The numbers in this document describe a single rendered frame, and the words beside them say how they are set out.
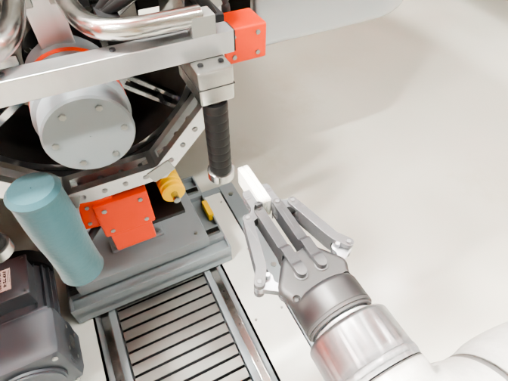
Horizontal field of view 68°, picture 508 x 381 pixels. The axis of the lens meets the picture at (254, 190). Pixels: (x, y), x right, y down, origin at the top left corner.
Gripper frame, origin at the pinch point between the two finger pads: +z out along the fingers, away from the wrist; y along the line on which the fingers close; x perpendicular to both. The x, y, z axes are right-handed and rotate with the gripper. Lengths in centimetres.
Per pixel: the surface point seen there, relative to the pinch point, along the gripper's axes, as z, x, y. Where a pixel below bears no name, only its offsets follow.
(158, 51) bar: 13.4, 14.6, -6.2
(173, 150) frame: 32.5, -17.6, -3.3
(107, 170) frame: 36.7, -21.3, -17.5
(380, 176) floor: 50, -83, 87
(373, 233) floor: 26, -83, 64
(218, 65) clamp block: 11.3, 12.2, 0.5
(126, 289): 35, -66, -25
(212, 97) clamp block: 10.4, 8.4, -1.0
